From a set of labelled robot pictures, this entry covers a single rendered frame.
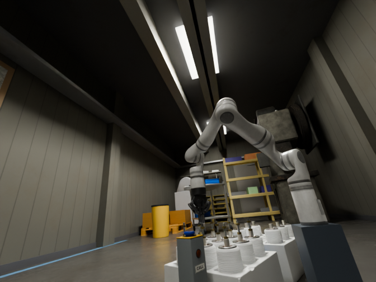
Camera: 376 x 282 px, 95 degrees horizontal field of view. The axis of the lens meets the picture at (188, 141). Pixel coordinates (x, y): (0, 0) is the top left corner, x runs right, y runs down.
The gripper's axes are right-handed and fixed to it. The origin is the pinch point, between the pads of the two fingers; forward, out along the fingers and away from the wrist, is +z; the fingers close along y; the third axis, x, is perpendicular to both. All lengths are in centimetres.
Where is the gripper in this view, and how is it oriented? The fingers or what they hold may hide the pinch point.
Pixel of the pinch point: (201, 219)
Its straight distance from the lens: 89.5
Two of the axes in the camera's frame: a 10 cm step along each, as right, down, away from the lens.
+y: 8.5, 1.3, 5.1
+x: -5.2, 3.7, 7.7
